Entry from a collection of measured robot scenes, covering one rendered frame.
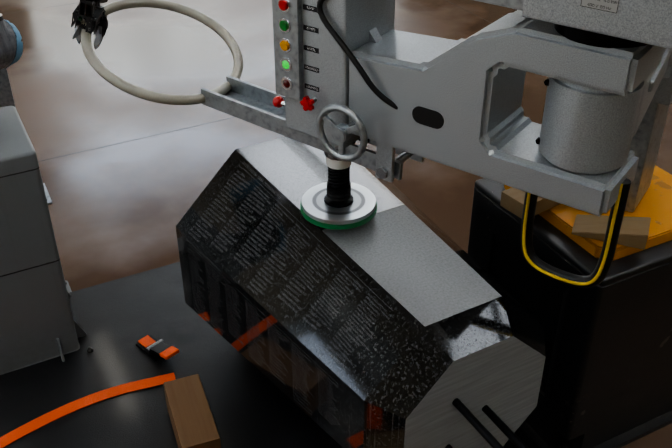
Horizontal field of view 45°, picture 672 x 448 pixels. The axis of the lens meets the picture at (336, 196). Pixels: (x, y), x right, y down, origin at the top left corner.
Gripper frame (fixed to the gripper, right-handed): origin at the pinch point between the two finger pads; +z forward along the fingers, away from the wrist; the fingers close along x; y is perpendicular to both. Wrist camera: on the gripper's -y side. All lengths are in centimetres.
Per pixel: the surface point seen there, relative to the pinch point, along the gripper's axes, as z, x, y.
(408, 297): -12, 106, 70
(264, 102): -11, 57, 14
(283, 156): 15, 68, 5
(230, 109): -11, 49, 22
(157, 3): -8.0, 14.5, -19.9
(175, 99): -7.9, 32.8, 22.1
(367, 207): -7, 94, 39
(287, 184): 10, 72, 22
